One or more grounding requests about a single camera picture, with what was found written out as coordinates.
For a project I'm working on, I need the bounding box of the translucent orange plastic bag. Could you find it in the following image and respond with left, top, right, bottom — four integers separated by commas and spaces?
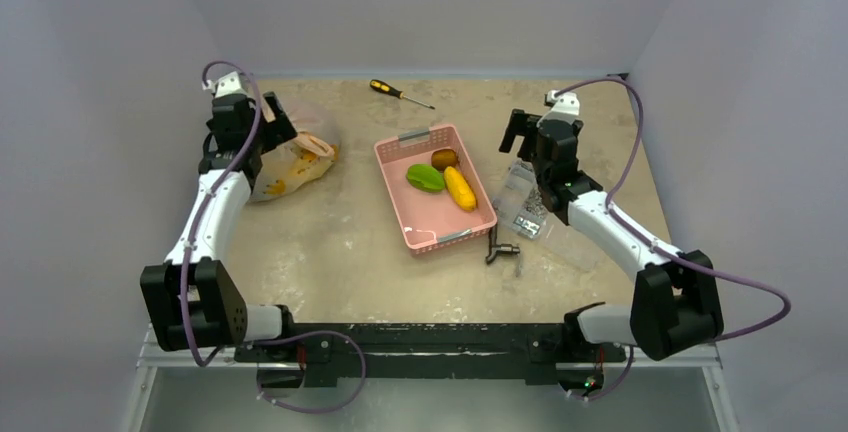
250, 98, 341, 202

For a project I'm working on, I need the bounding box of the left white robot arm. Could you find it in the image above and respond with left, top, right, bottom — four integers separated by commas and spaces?
140, 92, 298, 361

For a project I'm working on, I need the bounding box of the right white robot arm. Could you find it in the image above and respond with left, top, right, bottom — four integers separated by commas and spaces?
499, 109, 724, 361

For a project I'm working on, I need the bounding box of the brown fake kiwi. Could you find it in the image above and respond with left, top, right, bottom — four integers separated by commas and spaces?
430, 148, 459, 171

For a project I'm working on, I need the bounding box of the green fake starfruit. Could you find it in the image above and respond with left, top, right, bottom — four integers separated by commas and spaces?
406, 164, 446, 193

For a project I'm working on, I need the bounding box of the clear plastic screw box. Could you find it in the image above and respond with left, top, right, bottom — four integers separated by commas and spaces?
491, 159, 607, 271

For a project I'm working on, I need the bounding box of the black metal clamp tool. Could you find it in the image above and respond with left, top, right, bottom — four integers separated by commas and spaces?
484, 225, 523, 278

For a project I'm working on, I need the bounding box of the yellow black screwdriver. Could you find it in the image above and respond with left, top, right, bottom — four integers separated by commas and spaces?
369, 79, 435, 110

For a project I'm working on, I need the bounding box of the pink plastic basket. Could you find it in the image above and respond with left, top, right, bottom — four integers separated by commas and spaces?
373, 124, 499, 257

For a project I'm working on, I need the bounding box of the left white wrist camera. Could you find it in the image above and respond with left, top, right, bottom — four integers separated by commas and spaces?
209, 72, 248, 99

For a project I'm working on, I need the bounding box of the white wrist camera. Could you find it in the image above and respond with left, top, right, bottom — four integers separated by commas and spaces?
541, 89, 580, 124
209, 72, 248, 99

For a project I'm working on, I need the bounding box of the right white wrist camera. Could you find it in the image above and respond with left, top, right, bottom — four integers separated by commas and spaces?
541, 89, 580, 124

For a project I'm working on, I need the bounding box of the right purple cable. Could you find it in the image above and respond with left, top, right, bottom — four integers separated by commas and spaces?
553, 75, 792, 404

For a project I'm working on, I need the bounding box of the purple cable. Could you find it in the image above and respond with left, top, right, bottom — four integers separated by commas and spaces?
178, 60, 368, 415
553, 75, 792, 404

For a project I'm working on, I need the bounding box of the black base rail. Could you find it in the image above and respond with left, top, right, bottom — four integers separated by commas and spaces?
234, 323, 627, 389

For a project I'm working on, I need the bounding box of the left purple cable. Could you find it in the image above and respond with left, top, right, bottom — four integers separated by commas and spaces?
178, 60, 368, 415

